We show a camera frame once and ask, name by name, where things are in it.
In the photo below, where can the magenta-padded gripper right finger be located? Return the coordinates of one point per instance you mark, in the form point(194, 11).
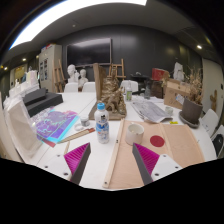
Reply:
point(149, 160)

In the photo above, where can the white cabinet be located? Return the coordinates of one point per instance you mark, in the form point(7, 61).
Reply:
point(49, 66)

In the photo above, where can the yellow marker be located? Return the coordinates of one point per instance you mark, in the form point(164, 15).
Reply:
point(173, 122)

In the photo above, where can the small white cup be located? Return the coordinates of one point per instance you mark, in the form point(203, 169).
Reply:
point(169, 110)

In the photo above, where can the clear drinking glass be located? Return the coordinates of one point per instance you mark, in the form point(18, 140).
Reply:
point(147, 93)

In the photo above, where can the small white plaster bust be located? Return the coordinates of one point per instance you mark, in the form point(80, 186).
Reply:
point(82, 79)

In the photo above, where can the light wooden drawing board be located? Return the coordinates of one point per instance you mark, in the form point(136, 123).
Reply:
point(180, 143)

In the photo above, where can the cardboard box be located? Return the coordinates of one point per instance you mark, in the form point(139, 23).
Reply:
point(174, 93)

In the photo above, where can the red box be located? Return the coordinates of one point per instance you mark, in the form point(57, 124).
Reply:
point(159, 74)

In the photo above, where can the upright wooden panel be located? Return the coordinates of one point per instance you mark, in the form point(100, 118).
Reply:
point(97, 80)

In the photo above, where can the wooden stick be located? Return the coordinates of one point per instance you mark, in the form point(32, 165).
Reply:
point(77, 135)

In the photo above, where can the purple and teal print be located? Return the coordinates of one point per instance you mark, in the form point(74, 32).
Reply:
point(56, 125)

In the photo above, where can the grey pot with dried plant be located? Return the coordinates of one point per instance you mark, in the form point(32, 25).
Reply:
point(191, 108)

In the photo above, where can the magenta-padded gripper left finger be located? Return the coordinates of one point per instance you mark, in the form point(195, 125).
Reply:
point(77, 159)

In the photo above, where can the folded newspaper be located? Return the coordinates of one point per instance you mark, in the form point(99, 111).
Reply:
point(150, 111)

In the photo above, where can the large white plaster bust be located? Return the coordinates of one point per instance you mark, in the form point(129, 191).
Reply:
point(71, 74)

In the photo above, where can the wooden easel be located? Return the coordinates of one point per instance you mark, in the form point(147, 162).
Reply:
point(117, 69)
point(59, 76)

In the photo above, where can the brown clay sculpture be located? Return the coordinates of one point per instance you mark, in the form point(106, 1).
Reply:
point(113, 96)

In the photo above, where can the clear blue-capped water bottle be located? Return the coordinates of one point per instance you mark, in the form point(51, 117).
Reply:
point(102, 124)

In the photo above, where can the small lidded paint jar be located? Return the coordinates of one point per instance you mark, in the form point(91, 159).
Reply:
point(85, 121)

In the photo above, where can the small green-labelled bottle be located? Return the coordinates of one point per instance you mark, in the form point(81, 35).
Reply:
point(129, 92)

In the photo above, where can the white tape roll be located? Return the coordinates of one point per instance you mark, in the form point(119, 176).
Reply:
point(79, 127)

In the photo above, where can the white ceramic cup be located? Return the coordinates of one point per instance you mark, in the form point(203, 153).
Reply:
point(134, 134)

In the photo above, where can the dark wall screen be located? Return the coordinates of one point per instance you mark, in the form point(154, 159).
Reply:
point(89, 51)

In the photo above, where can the flat round red coaster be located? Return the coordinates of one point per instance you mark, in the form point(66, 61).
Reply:
point(157, 141)

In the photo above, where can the white canvas panel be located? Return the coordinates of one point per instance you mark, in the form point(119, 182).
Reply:
point(20, 128)

